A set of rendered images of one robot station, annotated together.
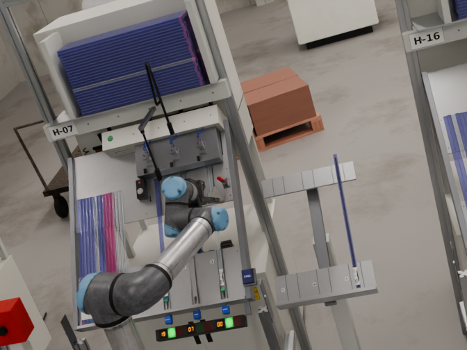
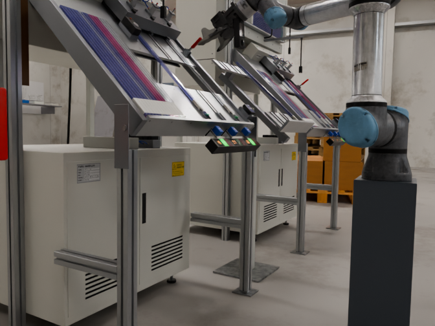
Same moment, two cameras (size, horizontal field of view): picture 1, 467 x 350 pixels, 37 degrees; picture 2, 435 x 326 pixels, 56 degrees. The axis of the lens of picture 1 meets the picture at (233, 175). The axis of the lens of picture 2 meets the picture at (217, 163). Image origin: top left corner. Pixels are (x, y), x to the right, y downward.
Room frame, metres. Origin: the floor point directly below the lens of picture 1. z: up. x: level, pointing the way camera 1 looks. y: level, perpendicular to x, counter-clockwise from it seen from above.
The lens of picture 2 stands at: (1.78, 1.75, 0.69)
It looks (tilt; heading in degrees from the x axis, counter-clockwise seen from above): 4 degrees down; 287
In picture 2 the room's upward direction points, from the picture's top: 1 degrees clockwise
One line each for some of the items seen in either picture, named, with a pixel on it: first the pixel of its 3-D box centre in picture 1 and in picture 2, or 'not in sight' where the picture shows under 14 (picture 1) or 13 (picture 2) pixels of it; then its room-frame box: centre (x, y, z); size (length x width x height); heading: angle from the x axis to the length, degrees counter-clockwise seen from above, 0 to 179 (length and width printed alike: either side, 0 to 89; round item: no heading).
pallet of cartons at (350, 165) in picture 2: not in sight; (322, 163); (1.96, -3.06, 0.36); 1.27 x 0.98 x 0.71; 82
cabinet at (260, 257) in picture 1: (216, 302); (81, 219); (2.83, 0.26, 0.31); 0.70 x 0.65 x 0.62; 76
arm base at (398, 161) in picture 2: not in sight; (386, 163); (1.63, 0.33, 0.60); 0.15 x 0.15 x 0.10
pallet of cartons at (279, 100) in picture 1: (245, 117); not in sight; (5.67, -0.25, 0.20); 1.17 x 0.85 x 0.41; 88
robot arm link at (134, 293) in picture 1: (176, 255); (340, 6); (1.80, 0.23, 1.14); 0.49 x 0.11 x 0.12; 146
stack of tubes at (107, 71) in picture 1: (134, 63); not in sight; (2.70, 0.23, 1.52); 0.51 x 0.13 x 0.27; 76
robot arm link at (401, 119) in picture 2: not in sight; (387, 127); (1.64, 0.34, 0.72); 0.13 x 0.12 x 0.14; 56
